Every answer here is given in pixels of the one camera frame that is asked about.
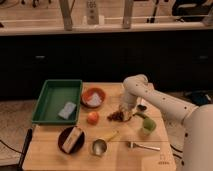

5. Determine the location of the dark red grape bunch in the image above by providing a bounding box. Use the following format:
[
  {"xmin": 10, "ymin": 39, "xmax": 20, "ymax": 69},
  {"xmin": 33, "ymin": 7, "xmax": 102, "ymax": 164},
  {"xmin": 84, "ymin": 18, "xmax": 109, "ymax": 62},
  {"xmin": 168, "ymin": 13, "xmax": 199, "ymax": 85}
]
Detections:
[{"xmin": 107, "ymin": 111, "xmax": 124, "ymax": 122}]

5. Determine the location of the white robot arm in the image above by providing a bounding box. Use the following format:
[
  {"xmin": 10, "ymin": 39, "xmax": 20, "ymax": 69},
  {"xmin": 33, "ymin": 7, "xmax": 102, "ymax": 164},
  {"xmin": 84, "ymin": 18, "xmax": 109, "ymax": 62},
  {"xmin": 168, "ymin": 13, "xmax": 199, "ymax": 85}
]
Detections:
[{"xmin": 120, "ymin": 74, "xmax": 213, "ymax": 171}]

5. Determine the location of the black and white spoon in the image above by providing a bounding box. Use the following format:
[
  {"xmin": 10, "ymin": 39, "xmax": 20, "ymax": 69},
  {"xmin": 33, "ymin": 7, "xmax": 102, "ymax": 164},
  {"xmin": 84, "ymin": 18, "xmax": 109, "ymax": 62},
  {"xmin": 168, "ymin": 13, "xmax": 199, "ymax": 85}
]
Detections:
[{"xmin": 137, "ymin": 99, "xmax": 147, "ymax": 111}]

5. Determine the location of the white crumpled cloth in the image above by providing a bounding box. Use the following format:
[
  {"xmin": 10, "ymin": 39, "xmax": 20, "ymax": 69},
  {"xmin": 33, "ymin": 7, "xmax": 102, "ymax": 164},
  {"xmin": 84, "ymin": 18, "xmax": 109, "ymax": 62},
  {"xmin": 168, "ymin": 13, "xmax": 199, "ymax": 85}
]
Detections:
[{"xmin": 87, "ymin": 93, "xmax": 102, "ymax": 107}]

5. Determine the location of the orange round fruit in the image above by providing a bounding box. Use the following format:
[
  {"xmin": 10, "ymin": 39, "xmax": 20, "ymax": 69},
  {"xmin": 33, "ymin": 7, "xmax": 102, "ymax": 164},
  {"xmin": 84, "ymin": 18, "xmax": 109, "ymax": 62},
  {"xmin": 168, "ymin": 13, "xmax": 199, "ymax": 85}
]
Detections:
[{"xmin": 87, "ymin": 111, "xmax": 99, "ymax": 125}]

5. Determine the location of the silver fork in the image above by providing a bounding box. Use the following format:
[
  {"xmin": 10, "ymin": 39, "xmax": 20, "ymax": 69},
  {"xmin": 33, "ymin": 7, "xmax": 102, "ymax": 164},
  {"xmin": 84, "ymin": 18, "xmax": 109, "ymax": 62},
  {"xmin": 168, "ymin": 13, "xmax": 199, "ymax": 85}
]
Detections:
[{"xmin": 126, "ymin": 141, "xmax": 160, "ymax": 151}]

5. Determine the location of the orange bowl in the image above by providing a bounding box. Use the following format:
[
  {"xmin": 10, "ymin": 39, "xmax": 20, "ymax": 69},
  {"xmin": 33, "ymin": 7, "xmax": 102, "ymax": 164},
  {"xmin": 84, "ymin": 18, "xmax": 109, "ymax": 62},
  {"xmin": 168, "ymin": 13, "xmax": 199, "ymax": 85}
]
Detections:
[{"xmin": 81, "ymin": 87, "xmax": 106, "ymax": 108}]

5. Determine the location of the light blue sponge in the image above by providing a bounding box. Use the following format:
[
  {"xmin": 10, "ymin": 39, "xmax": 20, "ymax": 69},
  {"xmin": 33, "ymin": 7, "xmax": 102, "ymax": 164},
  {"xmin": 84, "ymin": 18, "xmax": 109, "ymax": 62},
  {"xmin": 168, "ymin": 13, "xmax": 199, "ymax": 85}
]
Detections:
[{"xmin": 58, "ymin": 102, "xmax": 76, "ymax": 119}]

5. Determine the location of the beige box on plate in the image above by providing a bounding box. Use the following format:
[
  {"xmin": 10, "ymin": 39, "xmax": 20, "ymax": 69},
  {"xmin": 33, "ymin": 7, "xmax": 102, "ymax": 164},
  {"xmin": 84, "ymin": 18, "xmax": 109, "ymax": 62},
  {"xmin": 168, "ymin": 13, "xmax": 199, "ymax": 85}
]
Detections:
[{"xmin": 62, "ymin": 127, "xmax": 83, "ymax": 154}]

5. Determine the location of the green plastic tray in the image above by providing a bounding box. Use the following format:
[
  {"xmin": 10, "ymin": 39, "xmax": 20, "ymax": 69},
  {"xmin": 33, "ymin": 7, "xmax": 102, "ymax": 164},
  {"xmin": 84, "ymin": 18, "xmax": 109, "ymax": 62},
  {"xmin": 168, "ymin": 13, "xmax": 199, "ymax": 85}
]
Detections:
[{"xmin": 32, "ymin": 79, "xmax": 82, "ymax": 125}]

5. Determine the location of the green cup with handle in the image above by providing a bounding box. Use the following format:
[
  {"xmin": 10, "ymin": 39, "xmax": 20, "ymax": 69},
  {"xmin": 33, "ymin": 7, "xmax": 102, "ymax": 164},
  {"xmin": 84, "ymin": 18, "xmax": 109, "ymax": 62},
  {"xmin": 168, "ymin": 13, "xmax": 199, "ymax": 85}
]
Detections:
[{"xmin": 134, "ymin": 112, "xmax": 156, "ymax": 135}]

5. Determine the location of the metal cup yellow handle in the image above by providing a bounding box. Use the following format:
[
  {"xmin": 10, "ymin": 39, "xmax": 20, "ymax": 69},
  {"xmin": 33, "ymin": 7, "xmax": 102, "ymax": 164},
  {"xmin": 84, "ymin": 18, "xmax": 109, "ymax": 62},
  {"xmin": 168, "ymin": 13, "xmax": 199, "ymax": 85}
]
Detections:
[{"xmin": 91, "ymin": 131, "xmax": 119, "ymax": 156}]

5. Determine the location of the black cable on floor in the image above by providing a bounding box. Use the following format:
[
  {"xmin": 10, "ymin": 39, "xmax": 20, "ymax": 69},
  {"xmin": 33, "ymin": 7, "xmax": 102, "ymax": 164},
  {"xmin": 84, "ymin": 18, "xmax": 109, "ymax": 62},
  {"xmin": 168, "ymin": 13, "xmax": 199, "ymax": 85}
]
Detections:
[{"xmin": 170, "ymin": 143, "xmax": 184, "ymax": 171}]

